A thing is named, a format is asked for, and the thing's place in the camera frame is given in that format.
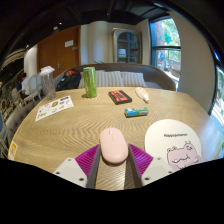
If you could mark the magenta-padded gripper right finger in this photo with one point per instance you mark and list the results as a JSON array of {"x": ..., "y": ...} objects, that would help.
[{"x": 156, "y": 170}]

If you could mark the tall black-framed window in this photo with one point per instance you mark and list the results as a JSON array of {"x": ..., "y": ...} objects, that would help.
[{"x": 166, "y": 50}]

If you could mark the brown wooden door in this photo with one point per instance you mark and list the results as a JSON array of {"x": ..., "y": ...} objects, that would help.
[{"x": 53, "y": 53}]

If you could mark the green drink can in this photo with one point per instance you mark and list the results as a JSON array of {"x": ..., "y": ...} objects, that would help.
[{"x": 90, "y": 83}]

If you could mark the white sticker sheet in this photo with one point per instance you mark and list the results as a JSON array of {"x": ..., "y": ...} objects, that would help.
[{"x": 54, "y": 108}]

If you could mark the yellow and white card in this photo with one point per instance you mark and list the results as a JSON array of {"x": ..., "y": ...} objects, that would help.
[{"x": 12, "y": 150}]

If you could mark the black and orange box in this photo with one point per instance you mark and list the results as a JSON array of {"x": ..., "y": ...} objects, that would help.
[{"x": 120, "y": 97}]

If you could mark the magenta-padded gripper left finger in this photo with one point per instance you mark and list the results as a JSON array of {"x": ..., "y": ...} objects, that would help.
[{"x": 68, "y": 171}]

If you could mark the small green blue pack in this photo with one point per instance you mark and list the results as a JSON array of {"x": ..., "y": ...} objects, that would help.
[{"x": 136, "y": 112}]

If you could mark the white door sign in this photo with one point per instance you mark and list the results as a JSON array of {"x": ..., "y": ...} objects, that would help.
[{"x": 69, "y": 43}]

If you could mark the clear plastic wrapped packet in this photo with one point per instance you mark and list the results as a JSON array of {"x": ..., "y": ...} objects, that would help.
[{"x": 142, "y": 94}]

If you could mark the grey tufted chair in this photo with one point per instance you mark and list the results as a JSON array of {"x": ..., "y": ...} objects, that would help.
[{"x": 18, "y": 120}]

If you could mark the glass door cabinet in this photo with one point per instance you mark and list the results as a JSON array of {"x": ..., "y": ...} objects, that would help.
[{"x": 126, "y": 46}]

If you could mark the wide black-framed window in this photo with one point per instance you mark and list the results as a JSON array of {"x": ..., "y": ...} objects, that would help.
[{"x": 218, "y": 106}]

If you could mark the small striped cushion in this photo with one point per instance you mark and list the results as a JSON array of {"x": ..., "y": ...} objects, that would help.
[{"x": 134, "y": 80}]

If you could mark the large striped cushion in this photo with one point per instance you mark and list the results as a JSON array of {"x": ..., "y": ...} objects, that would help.
[{"x": 108, "y": 79}]

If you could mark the clear plastic lidded jug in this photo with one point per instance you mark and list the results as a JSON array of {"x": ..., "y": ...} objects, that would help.
[{"x": 48, "y": 85}]

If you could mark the round white cartoon mouse pad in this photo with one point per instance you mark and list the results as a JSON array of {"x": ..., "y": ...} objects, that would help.
[{"x": 170, "y": 140}]

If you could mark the group of white chairs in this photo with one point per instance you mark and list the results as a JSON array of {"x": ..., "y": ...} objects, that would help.
[{"x": 32, "y": 87}]

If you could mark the pink computer mouse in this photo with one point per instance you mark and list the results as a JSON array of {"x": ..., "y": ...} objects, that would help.
[{"x": 114, "y": 145}]

